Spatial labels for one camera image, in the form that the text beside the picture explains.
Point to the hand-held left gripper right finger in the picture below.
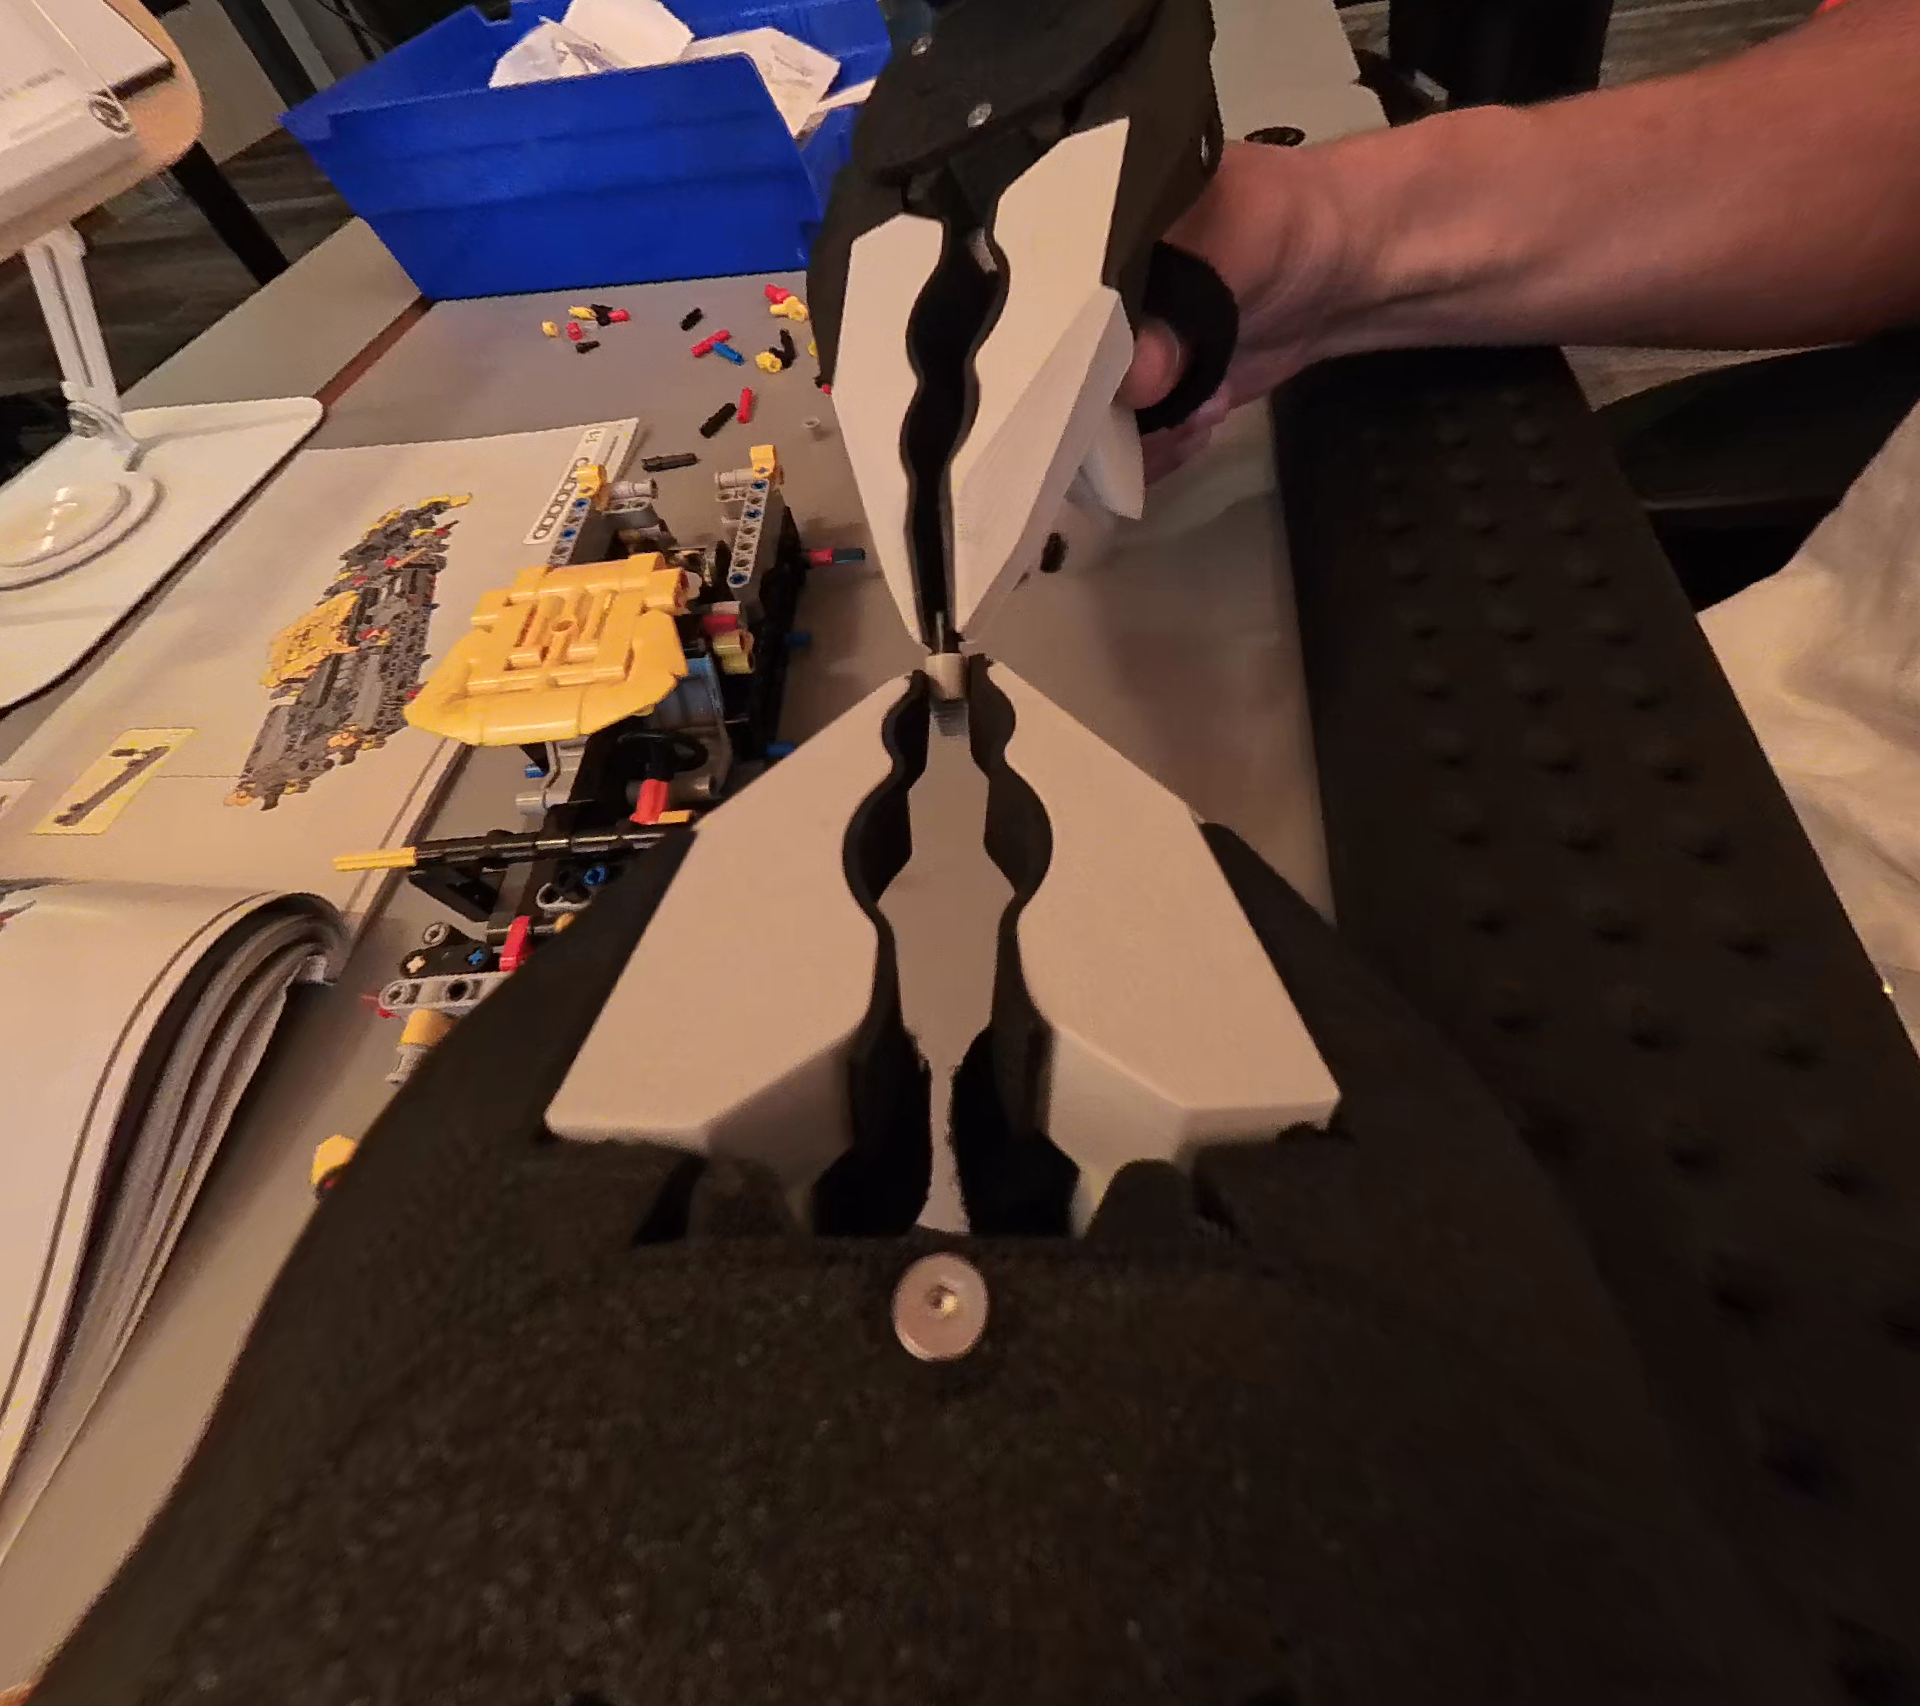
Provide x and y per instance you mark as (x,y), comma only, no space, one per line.
(1154,971)

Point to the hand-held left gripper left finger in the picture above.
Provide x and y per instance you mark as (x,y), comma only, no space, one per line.
(751,971)

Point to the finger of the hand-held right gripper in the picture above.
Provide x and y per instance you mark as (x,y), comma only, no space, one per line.
(1050,387)
(871,387)

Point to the person's right forearm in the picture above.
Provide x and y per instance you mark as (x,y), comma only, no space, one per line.
(1621,206)

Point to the black desk grommet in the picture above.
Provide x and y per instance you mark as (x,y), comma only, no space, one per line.
(1274,137)

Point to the grey desk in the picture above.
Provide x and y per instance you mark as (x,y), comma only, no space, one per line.
(1171,686)

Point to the person's right hand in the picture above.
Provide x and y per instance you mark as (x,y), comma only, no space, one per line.
(1290,267)

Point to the large scatter of coloured pins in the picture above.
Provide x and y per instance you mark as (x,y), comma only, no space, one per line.
(716,344)

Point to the small cluster of coloured pins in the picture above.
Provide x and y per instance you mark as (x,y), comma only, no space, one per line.
(601,314)

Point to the blue plastic bin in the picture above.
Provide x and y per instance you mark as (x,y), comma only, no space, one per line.
(570,190)

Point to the black dimpled armrest pad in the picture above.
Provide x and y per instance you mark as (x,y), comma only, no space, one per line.
(1501,836)

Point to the partly built toy car model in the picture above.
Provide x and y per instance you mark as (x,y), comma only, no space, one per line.
(554,649)

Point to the crumpled white paper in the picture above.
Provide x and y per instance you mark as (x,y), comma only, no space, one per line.
(601,34)

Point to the open instruction booklet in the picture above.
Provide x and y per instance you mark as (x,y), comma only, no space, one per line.
(150,1061)

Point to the instruction sheet on stand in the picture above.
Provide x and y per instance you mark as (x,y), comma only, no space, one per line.
(195,461)

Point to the printed instruction sheet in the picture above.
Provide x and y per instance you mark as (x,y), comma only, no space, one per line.
(61,86)

